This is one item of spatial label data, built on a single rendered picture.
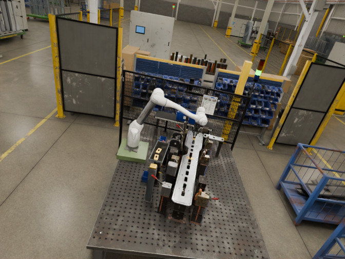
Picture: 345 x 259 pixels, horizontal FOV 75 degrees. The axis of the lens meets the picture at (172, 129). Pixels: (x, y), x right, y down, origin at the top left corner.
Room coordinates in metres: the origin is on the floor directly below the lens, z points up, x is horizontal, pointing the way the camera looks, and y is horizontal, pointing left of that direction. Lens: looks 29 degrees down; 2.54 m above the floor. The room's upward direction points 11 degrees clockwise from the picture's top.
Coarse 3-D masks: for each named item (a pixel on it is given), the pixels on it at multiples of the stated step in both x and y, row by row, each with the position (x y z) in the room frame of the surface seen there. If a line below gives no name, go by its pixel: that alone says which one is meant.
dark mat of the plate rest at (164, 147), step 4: (156, 144) 2.07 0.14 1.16; (160, 144) 2.09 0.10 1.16; (164, 144) 2.10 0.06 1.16; (156, 148) 2.00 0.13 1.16; (160, 148) 2.02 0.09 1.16; (164, 148) 2.03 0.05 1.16; (152, 152) 1.92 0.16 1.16; (160, 152) 1.94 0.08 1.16; (164, 152) 1.96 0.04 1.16; (152, 156) 1.85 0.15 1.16; (160, 156) 1.87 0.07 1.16; (160, 160) 1.81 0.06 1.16
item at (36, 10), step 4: (28, 0) 15.82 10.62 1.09; (32, 0) 15.99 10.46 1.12; (36, 0) 15.95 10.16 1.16; (40, 0) 15.86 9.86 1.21; (44, 0) 15.87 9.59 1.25; (48, 0) 16.04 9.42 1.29; (36, 4) 15.87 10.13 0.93; (40, 4) 16.03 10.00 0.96; (48, 4) 15.96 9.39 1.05; (36, 8) 16.03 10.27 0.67; (40, 8) 15.94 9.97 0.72; (32, 12) 15.96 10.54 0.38; (36, 12) 15.94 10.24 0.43; (40, 12) 15.86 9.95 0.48; (48, 16) 15.96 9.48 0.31
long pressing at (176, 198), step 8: (192, 136) 2.67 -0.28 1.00; (200, 136) 2.71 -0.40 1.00; (184, 144) 2.44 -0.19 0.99; (192, 144) 2.46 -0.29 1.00; (200, 144) 2.50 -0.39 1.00; (192, 152) 2.29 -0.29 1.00; (184, 160) 2.10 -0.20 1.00; (192, 160) 2.12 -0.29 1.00; (184, 168) 1.96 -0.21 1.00; (192, 168) 1.98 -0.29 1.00; (184, 176) 1.83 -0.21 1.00; (192, 176) 1.85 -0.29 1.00; (176, 184) 1.68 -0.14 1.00; (192, 184) 1.72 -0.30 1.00; (176, 192) 1.58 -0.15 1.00; (192, 192) 1.62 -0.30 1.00; (176, 200) 1.48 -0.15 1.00; (184, 200) 1.50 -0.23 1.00
